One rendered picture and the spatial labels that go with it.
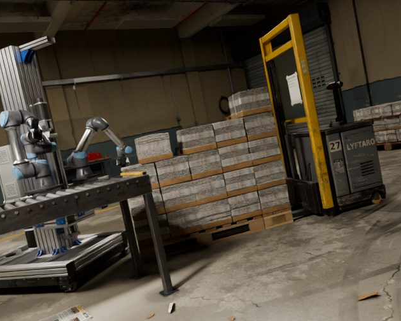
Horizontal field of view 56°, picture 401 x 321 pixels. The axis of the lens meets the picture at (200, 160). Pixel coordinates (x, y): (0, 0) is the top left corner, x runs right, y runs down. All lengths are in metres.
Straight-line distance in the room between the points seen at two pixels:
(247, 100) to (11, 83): 2.05
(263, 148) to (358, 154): 0.89
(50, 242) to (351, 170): 2.79
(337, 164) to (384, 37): 6.14
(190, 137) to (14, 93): 1.54
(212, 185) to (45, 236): 1.53
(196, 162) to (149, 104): 7.47
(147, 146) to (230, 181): 0.80
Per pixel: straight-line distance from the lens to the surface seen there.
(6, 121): 3.21
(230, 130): 3.42
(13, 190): 3.68
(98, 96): 10.26
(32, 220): 2.30
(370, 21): 9.74
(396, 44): 9.40
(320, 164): 3.55
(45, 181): 3.24
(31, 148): 2.97
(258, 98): 3.55
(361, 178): 3.83
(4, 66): 3.68
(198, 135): 3.35
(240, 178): 3.46
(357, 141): 3.80
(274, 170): 3.56
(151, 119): 10.67
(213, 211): 3.41
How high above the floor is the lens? 0.99
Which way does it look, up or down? 4 degrees down
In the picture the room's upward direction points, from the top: 12 degrees counter-clockwise
